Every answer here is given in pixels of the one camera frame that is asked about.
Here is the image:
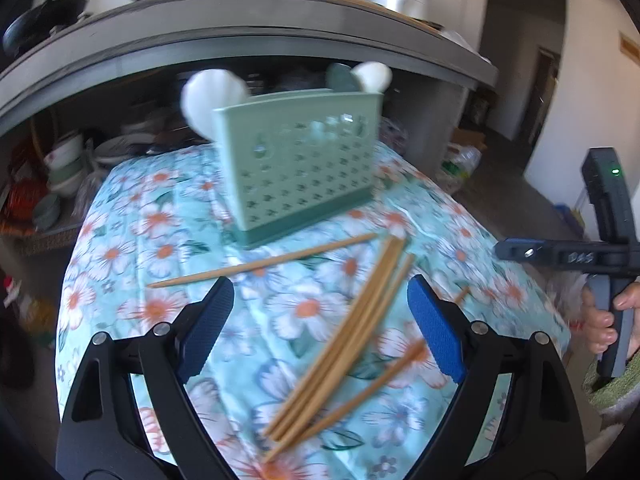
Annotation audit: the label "plastic bag with green contents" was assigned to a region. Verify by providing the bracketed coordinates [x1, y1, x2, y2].
[440, 145, 483, 183]

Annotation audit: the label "wooden chopstick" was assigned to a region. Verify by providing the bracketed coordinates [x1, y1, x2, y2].
[280, 254, 417, 448]
[146, 232, 379, 289]
[264, 235, 393, 438]
[276, 238, 407, 445]

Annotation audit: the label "cooking oil bottle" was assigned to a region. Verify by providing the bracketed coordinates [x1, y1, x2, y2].
[2, 275, 57, 338]

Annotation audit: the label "metal spoon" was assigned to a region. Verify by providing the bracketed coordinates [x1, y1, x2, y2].
[326, 62, 362, 93]

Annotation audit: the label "green plastic utensil holder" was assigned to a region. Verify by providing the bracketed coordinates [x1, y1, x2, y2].
[212, 87, 383, 251]

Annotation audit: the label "green bowl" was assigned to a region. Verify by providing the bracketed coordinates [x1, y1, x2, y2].
[32, 192, 61, 231]

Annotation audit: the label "wooden door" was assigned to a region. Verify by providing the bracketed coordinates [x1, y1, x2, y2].
[525, 47, 563, 131]

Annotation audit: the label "wide white ceramic spoon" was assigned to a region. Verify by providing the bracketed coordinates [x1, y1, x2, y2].
[181, 69, 248, 141]

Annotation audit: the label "black frying pan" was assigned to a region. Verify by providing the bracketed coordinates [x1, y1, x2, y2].
[2, 0, 88, 56]

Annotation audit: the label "clear plastic bag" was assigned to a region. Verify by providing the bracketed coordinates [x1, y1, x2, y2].
[75, 170, 106, 221]

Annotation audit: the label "wall plaque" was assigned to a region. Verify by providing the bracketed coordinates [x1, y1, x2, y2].
[619, 32, 640, 66]

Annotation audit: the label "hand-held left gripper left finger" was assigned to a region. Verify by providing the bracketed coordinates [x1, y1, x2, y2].
[56, 276, 236, 480]

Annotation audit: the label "white plate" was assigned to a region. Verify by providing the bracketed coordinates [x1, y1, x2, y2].
[92, 132, 156, 166]

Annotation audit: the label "cardboard box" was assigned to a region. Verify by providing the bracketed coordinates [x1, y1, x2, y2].
[450, 127, 488, 153]

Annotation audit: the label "small white ceramic spoon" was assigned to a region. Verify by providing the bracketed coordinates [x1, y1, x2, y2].
[357, 61, 392, 95]

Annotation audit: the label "floral quilted table cover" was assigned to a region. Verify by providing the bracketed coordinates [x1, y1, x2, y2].
[56, 145, 573, 480]

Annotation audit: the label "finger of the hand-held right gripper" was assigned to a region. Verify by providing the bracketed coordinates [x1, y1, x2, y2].
[494, 238, 563, 262]

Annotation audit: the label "stack of white bowls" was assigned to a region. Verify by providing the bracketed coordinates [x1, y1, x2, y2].
[45, 130, 86, 196]

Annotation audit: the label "red snack packets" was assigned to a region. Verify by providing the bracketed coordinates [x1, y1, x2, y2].
[0, 150, 48, 233]

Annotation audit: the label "grey concrete kitchen counter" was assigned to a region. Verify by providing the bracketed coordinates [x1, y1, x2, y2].
[0, 0, 501, 136]

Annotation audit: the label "person's right hand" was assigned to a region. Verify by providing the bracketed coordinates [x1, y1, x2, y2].
[581, 281, 640, 357]

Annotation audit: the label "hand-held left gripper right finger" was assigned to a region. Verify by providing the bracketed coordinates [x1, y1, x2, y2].
[405, 275, 587, 480]

